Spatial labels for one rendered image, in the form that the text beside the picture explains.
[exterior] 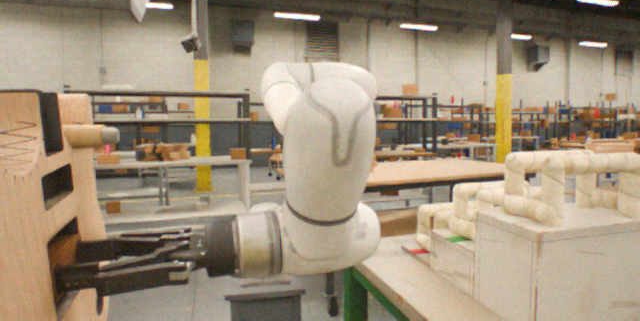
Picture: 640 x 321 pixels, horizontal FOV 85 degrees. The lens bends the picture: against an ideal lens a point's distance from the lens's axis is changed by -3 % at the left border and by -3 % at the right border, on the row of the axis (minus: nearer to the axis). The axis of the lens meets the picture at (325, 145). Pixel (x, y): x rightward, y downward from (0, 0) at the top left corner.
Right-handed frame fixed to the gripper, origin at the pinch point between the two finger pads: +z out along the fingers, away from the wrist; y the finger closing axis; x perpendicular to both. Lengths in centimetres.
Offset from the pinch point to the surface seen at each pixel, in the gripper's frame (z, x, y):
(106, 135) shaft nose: -3.6, 15.4, 7.6
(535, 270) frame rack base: -63, -5, -12
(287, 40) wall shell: -267, 189, 1129
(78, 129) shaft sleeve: -0.1, 16.3, 7.6
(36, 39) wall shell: 430, 166, 1128
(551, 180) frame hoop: -67, 8, -10
